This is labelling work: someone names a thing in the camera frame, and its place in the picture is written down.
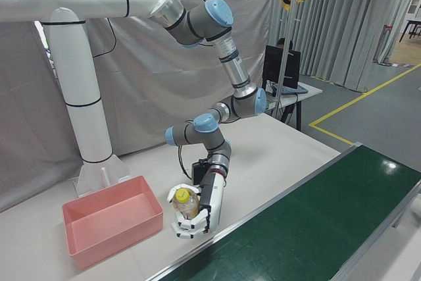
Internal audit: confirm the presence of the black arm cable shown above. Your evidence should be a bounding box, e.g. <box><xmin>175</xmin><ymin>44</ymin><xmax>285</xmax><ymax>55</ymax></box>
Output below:
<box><xmin>178</xmin><ymin>144</ymin><xmax>195</xmax><ymax>180</ymax></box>

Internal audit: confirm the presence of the white desk with black legs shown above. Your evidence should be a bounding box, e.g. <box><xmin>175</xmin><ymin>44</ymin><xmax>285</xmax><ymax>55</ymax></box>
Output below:
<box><xmin>262</xmin><ymin>80</ymin><xmax>324</xmax><ymax>131</ymax></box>

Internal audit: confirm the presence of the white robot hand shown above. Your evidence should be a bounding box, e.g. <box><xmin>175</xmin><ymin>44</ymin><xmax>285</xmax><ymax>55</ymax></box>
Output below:
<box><xmin>166</xmin><ymin>170</ymin><xmax>228</xmax><ymax>240</ymax></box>

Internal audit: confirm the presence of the grey blue desk device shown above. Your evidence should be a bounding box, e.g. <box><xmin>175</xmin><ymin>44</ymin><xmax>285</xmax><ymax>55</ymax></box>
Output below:
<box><xmin>266</xmin><ymin>82</ymin><xmax>309</xmax><ymax>96</ymax></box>

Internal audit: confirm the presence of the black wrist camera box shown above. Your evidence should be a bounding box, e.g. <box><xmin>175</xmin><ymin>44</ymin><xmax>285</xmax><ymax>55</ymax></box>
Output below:
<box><xmin>191</xmin><ymin>159</ymin><xmax>211</xmax><ymax>187</ymax></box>

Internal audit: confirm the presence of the pink plastic basket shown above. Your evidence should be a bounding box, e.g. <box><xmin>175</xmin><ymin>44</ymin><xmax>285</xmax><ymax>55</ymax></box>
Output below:
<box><xmin>61</xmin><ymin>175</ymin><xmax>164</xmax><ymax>270</ymax></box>

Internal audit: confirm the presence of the clear bottle with yellow cap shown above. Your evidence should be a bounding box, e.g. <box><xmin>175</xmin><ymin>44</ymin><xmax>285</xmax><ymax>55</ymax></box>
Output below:
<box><xmin>166</xmin><ymin>187</ymin><xmax>202</xmax><ymax>221</ymax></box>

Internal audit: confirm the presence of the green conveyor belt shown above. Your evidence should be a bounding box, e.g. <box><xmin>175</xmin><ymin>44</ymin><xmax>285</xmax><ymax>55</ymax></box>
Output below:
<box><xmin>139</xmin><ymin>142</ymin><xmax>421</xmax><ymax>281</ymax></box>

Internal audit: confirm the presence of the grey pleated curtain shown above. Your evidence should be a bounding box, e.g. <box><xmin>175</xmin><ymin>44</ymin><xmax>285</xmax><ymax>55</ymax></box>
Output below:
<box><xmin>272</xmin><ymin>0</ymin><xmax>412</xmax><ymax>93</ymax></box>

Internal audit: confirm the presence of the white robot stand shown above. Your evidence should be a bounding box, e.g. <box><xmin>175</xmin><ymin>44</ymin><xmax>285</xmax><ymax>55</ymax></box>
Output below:
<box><xmin>0</xmin><ymin>0</ymin><xmax>177</xmax><ymax>198</ymax></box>

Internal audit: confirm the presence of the person behind monitor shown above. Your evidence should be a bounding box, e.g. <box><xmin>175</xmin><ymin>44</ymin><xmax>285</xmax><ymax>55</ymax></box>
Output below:
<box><xmin>275</xmin><ymin>38</ymin><xmax>294</xmax><ymax>52</ymax></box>

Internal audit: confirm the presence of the black computer monitor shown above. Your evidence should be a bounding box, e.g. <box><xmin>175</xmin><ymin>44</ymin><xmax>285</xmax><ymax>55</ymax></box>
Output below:
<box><xmin>262</xmin><ymin>45</ymin><xmax>302</xmax><ymax>90</ymax></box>

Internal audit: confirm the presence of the grey backdrop cloth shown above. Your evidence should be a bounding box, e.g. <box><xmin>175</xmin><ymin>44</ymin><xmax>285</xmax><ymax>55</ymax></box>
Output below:
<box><xmin>0</xmin><ymin>0</ymin><xmax>280</xmax><ymax>213</ymax></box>

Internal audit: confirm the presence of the dark wooden chair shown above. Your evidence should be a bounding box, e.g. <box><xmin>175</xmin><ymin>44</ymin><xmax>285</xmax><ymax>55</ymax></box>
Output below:
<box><xmin>399</xmin><ymin>19</ymin><xmax>421</xmax><ymax>43</ymax></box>

